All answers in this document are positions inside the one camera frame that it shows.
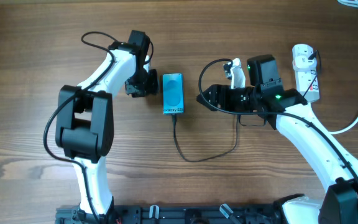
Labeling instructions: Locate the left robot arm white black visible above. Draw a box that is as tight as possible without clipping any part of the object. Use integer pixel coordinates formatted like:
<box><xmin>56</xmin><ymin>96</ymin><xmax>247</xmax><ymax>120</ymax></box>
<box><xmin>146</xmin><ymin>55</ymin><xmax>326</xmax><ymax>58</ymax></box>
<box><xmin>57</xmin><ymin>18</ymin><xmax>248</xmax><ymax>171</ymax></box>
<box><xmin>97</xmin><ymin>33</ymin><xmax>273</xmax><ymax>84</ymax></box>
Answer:
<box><xmin>51</xmin><ymin>30</ymin><xmax>159</xmax><ymax>223</ymax></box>

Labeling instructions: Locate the turquoise screen smartphone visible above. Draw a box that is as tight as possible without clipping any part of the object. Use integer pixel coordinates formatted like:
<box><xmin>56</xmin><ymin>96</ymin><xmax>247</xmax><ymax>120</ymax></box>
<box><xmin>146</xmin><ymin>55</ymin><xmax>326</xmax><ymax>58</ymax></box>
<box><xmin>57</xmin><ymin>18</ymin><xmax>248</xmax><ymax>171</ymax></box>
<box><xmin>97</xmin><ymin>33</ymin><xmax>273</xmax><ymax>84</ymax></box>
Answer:
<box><xmin>162</xmin><ymin>73</ymin><xmax>184</xmax><ymax>114</ymax></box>

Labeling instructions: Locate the black USB charging cable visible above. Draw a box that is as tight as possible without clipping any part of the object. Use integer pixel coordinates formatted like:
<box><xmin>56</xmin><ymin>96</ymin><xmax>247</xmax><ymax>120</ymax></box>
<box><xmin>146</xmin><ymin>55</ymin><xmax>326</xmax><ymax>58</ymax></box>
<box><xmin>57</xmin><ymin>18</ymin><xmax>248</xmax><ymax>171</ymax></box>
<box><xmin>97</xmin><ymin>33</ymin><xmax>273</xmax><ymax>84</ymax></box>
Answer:
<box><xmin>171</xmin><ymin>49</ymin><xmax>323</xmax><ymax>163</ymax></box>

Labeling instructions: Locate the white power strip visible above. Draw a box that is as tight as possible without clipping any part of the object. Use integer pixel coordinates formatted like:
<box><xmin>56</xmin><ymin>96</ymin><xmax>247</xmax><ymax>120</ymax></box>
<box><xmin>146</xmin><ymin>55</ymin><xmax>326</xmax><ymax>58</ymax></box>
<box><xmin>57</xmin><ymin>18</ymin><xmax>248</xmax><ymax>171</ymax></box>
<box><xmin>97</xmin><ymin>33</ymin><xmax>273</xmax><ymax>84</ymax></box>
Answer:
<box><xmin>292</xmin><ymin>44</ymin><xmax>319</xmax><ymax>103</ymax></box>

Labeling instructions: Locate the white USB charger adapter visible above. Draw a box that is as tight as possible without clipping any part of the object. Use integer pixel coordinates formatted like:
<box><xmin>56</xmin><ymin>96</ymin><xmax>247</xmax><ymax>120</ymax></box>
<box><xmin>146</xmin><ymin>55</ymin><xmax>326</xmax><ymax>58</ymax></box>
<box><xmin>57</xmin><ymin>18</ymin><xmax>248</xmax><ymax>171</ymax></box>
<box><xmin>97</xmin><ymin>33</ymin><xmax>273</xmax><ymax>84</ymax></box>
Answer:
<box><xmin>292</xmin><ymin>55</ymin><xmax>317</xmax><ymax>72</ymax></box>

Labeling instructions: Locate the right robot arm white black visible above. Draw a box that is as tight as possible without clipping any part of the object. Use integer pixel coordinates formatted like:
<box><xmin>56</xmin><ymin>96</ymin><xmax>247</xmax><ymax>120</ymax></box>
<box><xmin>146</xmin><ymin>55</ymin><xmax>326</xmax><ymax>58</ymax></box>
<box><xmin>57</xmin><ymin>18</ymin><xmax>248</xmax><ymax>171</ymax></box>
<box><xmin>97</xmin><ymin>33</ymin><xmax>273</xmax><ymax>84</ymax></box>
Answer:
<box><xmin>196</xmin><ymin>55</ymin><xmax>358</xmax><ymax>223</ymax></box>

